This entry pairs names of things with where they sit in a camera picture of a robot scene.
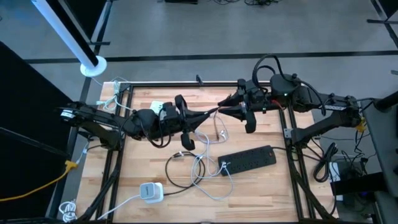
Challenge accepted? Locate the black floor cable tangle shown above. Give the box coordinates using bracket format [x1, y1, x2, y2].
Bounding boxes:
[312, 139, 339, 183]

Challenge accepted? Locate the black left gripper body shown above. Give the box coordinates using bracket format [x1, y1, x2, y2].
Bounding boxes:
[161, 94, 200, 151]

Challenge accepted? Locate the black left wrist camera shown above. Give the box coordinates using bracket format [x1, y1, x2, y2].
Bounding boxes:
[161, 101, 178, 121]

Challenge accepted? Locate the white charger adapter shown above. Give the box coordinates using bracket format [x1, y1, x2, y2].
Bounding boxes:
[139, 182, 165, 205]

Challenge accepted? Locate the white pole with round base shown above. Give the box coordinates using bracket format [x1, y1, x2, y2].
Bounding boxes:
[30, 0, 108, 78]

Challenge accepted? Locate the yellow extension cord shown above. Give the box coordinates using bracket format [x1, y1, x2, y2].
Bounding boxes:
[0, 160, 79, 202]

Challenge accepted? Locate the grey equipment cart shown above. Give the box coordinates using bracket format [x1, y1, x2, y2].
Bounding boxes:
[360, 93, 398, 224]

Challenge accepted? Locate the black curtain partition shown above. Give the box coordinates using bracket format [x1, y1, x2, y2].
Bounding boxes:
[46, 0, 113, 44]
[0, 40, 74, 224]

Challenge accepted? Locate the white tower power cord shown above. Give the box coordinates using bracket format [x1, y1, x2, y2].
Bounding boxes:
[97, 194, 141, 220]

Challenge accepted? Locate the yellow plug connector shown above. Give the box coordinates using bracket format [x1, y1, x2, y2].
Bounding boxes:
[354, 116, 367, 133]

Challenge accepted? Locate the short black USB cable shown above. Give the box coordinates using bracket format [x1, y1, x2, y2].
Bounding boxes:
[213, 107, 222, 141]

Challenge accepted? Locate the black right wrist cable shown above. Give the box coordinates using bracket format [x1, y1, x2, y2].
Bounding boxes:
[251, 54, 285, 91]

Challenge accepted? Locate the black power strip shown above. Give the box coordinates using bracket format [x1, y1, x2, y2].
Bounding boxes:
[217, 144, 277, 177]

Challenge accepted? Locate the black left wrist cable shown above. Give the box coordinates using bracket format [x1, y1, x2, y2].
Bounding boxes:
[139, 123, 172, 149]

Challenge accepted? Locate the thin white cable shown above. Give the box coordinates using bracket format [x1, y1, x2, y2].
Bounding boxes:
[75, 141, 91, 165]

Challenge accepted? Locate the white coiled cord bundle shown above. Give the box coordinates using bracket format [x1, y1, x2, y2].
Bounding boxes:
[58, 198, 79, 222]

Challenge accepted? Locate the long black USB cable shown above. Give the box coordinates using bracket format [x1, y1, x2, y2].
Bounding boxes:
[164, 151, 206, 197]

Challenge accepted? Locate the black power strip cord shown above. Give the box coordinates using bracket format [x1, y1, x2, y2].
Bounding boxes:
[275, 146, 315, 162]

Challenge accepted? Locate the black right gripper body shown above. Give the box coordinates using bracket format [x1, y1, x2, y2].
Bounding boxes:
[238, 78, 271, 134]

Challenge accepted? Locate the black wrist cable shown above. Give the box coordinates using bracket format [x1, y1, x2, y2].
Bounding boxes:
[139, 123, 172, 149]
[251, 54, 285, 91]

